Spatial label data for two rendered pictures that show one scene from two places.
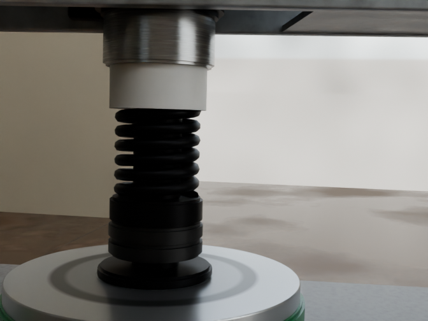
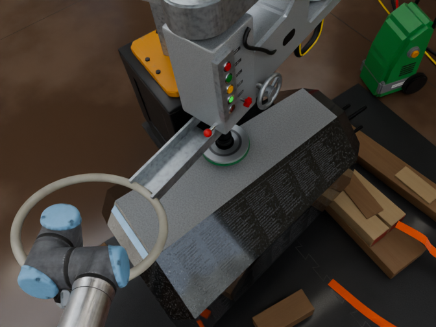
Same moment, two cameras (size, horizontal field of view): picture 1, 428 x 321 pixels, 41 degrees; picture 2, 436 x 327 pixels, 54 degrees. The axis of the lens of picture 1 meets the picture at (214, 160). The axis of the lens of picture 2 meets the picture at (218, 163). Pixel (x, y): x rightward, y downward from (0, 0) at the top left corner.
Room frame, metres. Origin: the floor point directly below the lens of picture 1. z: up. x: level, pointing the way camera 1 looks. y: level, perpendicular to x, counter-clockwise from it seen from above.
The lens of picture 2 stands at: (1.27, -0.64, 2.41)
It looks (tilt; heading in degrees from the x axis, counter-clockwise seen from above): 57 degrees down; 144
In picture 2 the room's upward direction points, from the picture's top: 10 degrees counter-clockwise
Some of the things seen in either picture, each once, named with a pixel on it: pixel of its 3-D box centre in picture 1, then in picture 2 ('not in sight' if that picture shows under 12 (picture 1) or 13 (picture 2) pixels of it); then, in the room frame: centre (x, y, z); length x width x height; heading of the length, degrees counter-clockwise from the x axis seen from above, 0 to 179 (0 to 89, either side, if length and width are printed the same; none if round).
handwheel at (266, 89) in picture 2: not in sight; (261, 87); (0.52, 0.17, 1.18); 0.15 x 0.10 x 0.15; 96
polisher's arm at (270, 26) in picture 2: not in sight; (280, 13); (0.39, 0.43, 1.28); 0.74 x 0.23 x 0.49; 96
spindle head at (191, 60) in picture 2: not in sight; (228, 58); (0.41, 0.12, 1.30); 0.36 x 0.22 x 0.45; 96
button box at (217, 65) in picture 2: not in sight; (226, 87); (0.54, -0.02, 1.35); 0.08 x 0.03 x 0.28; 96
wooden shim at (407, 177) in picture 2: not in sight; (416, 184); (1.07, 0.91, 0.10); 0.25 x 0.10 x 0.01; 172
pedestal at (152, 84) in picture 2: not in sight; (196, 96); (-0.23, 0.39, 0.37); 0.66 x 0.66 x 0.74; 79
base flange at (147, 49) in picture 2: not in sight; (187, 50); (-0.23, 0.39, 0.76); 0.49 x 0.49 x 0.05; 79
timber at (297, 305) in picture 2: not in sight; (283, 315); (0.99, -0.20, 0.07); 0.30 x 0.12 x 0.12; 73
